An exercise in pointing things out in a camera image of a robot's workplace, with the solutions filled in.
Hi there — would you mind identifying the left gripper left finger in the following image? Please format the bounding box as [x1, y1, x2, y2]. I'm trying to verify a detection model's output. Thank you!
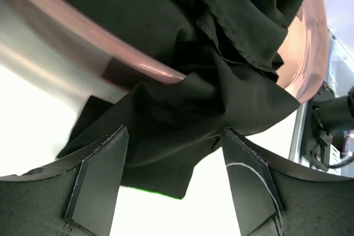
[1, 127, 128, 229]

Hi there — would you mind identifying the black shirt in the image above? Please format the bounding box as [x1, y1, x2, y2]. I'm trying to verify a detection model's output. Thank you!
[58, 0, 303, 199]

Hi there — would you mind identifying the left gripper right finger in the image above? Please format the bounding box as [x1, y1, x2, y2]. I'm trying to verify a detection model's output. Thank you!
[221, 128, 353, 235]

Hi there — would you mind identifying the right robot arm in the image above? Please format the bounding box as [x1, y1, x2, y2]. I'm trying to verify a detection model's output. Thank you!
[301, 82, 353, 172]

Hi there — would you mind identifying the pink plastic basin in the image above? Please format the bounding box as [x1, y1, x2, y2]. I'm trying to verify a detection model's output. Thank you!
[1, 0, 329, 109]

